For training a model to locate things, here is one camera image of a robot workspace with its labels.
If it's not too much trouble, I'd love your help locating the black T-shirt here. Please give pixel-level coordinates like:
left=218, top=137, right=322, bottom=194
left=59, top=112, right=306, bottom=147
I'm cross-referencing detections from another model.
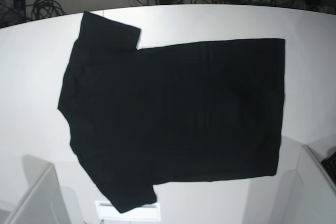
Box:
left=58, top=12, right=286, bottom=212

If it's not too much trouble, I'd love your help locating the white partition panel left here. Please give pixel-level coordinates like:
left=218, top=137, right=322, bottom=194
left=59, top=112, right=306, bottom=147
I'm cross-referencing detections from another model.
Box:
left=4, top=164, right=71, bottom=224

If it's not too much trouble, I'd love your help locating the white partition panel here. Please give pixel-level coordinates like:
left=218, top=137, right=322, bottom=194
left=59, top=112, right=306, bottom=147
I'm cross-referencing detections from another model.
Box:
left=4, top=164, right=71, bottom=224
left=269, top=145, right=335, bottom=224

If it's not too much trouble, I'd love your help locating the white partition panel right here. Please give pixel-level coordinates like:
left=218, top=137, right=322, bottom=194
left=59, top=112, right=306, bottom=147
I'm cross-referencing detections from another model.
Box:
left=269, top=145, right=335, bottom=224

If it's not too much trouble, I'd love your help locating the black keyboard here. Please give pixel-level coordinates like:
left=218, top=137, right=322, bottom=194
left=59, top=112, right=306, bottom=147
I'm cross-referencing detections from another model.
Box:
left=321, top=153, right=336, bottom=183

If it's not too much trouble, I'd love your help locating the white table cable grommet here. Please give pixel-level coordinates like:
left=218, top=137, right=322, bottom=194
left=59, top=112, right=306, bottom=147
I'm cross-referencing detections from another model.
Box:
left=94, top=201, right=161, bottom=222

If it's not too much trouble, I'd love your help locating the coiled black cable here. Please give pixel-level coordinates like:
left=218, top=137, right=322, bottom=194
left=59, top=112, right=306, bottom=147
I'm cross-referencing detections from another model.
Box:
left=30, top=0, right=66, bottom=20

